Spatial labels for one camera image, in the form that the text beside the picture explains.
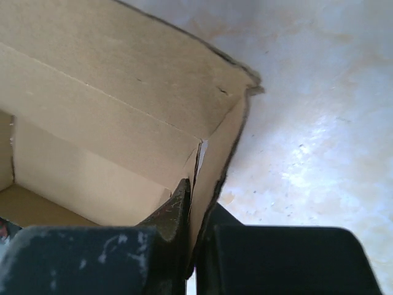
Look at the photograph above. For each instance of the brown cardboard box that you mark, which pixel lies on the brown cardboard box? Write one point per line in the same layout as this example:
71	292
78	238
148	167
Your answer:
105	109

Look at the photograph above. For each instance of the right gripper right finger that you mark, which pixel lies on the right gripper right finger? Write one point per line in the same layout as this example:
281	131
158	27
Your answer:
219	269

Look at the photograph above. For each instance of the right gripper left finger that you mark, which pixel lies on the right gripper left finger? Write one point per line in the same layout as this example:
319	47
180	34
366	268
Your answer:
171	224

